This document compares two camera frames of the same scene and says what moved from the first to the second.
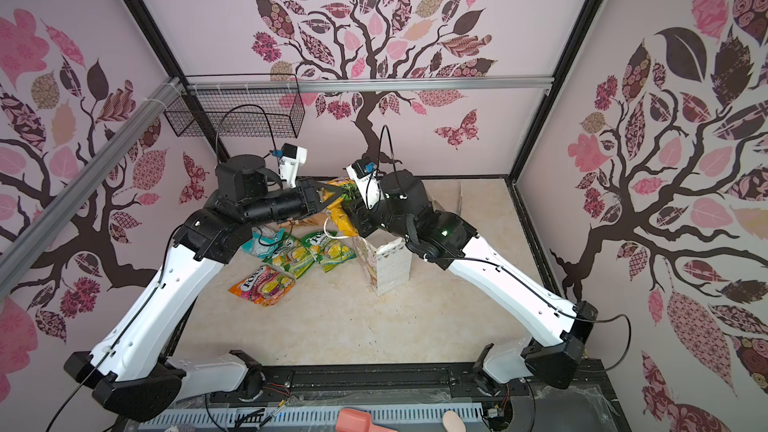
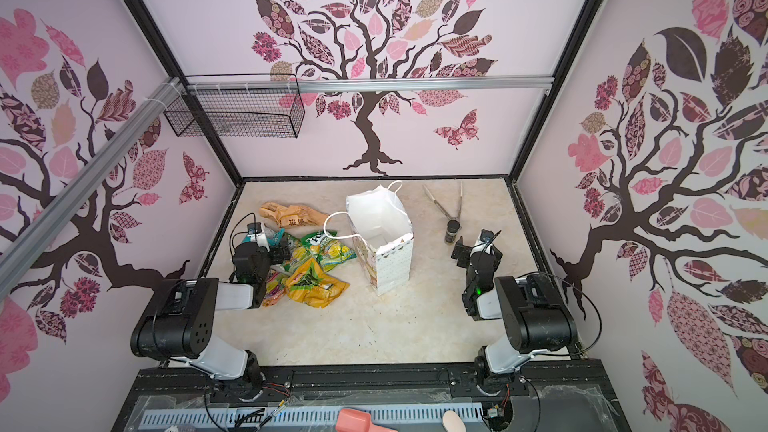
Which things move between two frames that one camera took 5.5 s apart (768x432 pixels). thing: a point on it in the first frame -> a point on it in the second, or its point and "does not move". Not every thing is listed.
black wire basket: [269, 105] does not move
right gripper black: [360, 215] -> [465, 251]
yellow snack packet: [337, 209] -> [310, 286]
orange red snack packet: [265, 286] does not move
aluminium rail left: [24, 244] does not move
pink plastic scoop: [355, 420] does not move
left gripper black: [308, 190] -> [277, 256]
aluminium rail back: [283, 84] does not move
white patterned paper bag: [386, 258] does not move
